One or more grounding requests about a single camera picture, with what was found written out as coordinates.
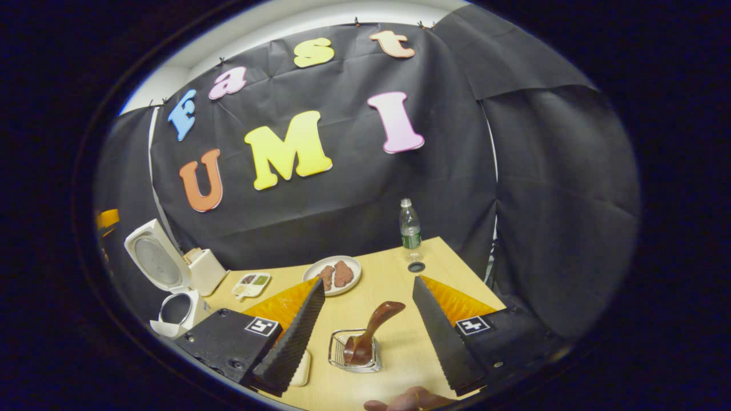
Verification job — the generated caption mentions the dark inner pot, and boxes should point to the dark inner pot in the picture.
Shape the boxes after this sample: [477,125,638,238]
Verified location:
[159,292,194,327]

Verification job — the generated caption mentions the white rice cooker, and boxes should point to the white rice cooker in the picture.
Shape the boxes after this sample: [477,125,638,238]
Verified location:
[124,219,213,340]

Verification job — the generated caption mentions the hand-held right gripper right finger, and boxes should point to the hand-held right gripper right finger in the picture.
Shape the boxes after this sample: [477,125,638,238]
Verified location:
[412,275,567,398]

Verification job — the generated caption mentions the clear bottle green label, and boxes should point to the clear bottle green label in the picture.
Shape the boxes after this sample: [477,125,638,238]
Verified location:
[399,198,424,263]

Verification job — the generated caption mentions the wooden spoon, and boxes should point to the wooden spoon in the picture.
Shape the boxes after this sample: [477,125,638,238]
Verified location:
[343,300,407,366]

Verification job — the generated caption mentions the clear rice container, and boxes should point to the clear rice container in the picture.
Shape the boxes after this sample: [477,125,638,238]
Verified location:
[288,349,312,388]

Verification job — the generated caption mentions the white divided grain dish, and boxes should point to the white divided grain dish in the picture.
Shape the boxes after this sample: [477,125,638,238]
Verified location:
[231,272,272,302]

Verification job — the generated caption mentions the metal wire chopstick holder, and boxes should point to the metal wire chopstick holder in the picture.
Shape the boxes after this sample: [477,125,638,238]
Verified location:
[327,328,383,374]

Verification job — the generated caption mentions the black backdrop cloth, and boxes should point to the black backdrop cloth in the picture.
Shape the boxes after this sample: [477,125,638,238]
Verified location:
[93,5,641,344]

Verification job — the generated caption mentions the white round plate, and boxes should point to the white round plate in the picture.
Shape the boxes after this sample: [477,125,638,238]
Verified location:
[302,255,363,297]

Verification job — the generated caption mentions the white toaster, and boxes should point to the white toaster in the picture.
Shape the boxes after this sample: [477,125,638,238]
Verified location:
[183,247,228,297]

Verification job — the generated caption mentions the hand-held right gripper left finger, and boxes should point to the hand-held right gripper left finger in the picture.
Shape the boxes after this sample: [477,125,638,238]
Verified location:
[174,277,327,398]

